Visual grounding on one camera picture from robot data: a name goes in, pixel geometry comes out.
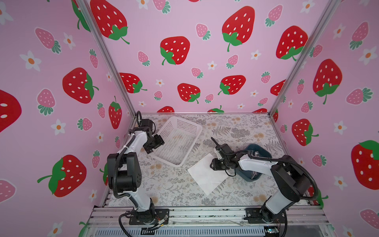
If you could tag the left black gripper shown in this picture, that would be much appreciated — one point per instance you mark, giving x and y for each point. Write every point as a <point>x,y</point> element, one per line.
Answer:
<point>159,141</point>

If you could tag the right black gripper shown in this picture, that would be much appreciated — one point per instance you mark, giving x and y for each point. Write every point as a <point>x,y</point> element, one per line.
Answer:
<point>214,166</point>

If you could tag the dark teal plastic bin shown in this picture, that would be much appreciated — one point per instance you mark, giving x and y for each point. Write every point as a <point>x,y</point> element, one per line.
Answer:
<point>252,169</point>

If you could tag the white plastic mesh basket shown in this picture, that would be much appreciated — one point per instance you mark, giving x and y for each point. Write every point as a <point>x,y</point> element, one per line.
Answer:
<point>179,136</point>

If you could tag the white paper napkin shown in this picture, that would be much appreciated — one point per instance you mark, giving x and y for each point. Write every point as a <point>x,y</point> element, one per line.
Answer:
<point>207,178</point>

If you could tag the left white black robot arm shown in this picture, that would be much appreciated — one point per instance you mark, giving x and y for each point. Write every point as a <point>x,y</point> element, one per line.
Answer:
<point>125,176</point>

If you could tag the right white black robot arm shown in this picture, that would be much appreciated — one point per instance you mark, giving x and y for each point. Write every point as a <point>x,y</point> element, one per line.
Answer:
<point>294,182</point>

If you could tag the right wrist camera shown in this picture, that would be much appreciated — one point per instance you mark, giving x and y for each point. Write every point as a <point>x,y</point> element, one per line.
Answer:
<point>222,149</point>

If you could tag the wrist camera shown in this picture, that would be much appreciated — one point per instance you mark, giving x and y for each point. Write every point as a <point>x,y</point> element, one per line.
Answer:
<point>148,123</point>
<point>222,149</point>

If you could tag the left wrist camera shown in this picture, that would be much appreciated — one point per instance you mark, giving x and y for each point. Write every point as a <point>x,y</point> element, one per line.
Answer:
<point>148,123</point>

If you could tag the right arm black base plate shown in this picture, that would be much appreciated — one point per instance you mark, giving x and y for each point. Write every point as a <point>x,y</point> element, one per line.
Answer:
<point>264,216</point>

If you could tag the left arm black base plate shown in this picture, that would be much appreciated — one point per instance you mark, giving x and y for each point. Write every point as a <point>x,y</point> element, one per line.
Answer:
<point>150,217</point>

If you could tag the aluminium frame rail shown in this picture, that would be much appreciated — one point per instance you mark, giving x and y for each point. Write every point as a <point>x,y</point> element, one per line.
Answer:
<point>218,221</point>

